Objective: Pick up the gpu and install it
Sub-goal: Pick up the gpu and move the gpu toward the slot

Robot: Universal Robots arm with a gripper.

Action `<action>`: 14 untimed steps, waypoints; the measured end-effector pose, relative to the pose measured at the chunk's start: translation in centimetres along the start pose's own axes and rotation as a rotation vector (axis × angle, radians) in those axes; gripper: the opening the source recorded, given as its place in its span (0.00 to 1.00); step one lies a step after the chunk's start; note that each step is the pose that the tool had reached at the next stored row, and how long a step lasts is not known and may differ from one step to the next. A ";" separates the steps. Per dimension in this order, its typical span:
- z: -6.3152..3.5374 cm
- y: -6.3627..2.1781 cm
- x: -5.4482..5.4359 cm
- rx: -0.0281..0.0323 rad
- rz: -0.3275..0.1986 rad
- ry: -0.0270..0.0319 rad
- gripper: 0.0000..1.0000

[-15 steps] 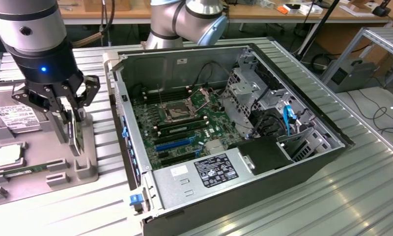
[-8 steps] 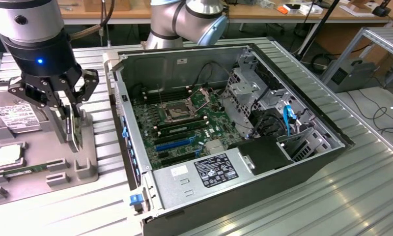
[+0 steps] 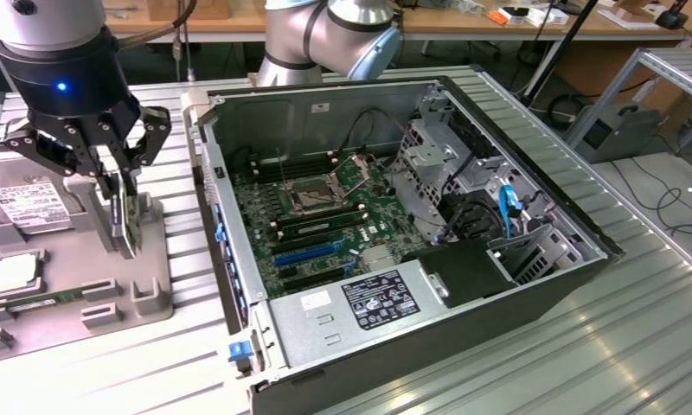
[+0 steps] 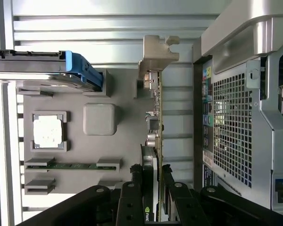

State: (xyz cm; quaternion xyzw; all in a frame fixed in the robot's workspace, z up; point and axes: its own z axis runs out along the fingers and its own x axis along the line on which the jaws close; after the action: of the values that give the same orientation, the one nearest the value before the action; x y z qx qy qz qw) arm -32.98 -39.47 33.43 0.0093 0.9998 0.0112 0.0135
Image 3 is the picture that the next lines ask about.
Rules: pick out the silver hard disk drive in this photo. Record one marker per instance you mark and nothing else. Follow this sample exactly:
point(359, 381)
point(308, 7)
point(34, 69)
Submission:
point(28, 203)

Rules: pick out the grey plastic parts rack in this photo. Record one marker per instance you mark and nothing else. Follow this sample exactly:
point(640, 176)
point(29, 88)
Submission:
point(75, 268)

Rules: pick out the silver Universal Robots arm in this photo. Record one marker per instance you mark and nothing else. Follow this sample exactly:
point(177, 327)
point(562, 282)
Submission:
point(300, 34)

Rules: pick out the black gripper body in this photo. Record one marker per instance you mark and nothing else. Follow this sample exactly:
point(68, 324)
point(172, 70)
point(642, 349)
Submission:
point(69, 86)

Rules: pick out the silver finned chipset heatsink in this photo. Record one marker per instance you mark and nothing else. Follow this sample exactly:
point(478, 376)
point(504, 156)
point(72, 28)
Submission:
point(379, 256)

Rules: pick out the green Dell motherboard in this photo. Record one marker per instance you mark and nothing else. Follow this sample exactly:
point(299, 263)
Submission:
point(375, 207)

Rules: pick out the aluminium profile frame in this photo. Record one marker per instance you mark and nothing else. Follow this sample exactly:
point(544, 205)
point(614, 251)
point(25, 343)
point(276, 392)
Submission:
point(678, 65)

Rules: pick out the green RAM stick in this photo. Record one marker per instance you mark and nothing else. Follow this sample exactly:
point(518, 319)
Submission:
point(45, 299)

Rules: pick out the silver power supply unit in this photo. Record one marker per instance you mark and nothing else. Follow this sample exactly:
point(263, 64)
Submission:
point(311, 328)

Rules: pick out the black plastic fan shroud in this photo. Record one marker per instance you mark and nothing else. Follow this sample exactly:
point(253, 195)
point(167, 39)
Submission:
point(467, 268)

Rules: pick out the black open PC case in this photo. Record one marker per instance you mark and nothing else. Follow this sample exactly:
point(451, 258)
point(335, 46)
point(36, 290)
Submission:
point(496, 346)

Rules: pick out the small orange box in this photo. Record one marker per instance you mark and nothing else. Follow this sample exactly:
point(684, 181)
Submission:
point(498, 16)

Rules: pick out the grey computer tower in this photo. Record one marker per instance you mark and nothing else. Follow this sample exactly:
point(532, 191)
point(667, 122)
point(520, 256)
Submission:
point(623, 134)

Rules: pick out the silver metal drive cage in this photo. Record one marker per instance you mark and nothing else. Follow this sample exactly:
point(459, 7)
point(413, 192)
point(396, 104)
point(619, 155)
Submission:
point(424, 151)

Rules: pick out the wooden desk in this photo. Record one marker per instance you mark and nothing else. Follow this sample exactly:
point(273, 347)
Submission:
point(467, 23)

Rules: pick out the cardboard with white paper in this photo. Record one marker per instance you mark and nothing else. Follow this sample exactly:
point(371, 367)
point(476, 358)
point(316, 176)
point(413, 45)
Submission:
point(628, 13)

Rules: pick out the metal socket cover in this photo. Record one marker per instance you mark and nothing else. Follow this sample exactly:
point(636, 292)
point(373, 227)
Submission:
point(355, 157)

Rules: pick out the green Nvidia graphics card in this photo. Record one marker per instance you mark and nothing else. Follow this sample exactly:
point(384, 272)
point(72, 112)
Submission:
point(129, 225)

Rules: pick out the black and white box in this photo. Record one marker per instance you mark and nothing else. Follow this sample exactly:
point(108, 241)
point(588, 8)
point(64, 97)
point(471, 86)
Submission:
point(518, 15)

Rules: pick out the small black device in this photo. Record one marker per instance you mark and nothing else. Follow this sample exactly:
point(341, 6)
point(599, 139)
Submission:
point(672, 17)

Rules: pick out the blue case latch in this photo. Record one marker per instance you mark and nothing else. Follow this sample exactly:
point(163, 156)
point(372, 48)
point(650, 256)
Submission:
point(239, 350)

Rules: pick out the thin metal locking lever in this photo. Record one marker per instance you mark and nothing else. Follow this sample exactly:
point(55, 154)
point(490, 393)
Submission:
point(284, 168)

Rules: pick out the black RAM stick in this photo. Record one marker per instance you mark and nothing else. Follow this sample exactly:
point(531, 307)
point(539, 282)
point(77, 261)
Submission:
point(323, 225)

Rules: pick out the flat white box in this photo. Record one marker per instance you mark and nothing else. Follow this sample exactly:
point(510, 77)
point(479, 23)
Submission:
point(548, 17)

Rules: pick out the white case label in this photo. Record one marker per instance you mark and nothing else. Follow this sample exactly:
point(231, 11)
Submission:
point(321, 107)

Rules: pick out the silver CPU chip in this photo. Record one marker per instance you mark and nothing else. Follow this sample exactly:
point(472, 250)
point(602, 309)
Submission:
point(12, 274)

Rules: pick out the long black expansion slot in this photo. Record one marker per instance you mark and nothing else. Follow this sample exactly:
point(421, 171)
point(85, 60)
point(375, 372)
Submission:
point(305, 244)
point(317, 277)

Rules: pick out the black tripod pole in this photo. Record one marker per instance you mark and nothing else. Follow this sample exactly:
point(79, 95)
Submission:
point(559, 47)

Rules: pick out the beige plastic block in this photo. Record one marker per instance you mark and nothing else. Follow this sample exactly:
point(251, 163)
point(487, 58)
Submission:
point(195, 106)

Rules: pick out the silver perforated disk bay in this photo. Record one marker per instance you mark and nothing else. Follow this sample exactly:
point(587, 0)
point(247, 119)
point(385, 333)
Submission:
point(539, 259)

